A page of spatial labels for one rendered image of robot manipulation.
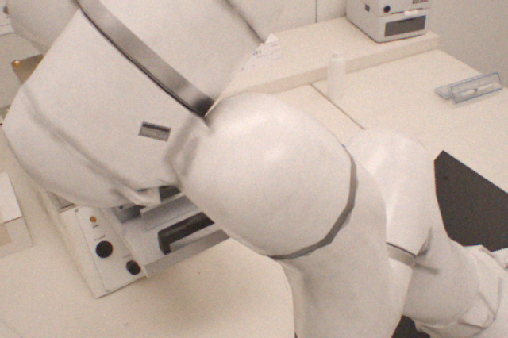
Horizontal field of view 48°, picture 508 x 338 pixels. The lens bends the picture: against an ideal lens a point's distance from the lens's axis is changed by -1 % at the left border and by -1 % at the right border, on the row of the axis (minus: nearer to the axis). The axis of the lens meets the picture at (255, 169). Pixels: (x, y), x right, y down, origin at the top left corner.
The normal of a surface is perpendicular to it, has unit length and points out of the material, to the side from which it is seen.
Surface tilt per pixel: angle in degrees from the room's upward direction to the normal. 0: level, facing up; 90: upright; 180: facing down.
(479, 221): 43
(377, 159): 28
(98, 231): 65
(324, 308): 85
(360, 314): 91
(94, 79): 56
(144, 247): 0
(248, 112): 14
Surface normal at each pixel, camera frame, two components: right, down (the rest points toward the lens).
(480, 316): -0.29, -0.08
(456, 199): -0.62, -0.35
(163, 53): 0.18, 0.29
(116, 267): 0.49, 0.11
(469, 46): 0.43, 0.54
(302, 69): -0.04, -0.79
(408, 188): 0.15, -0.17
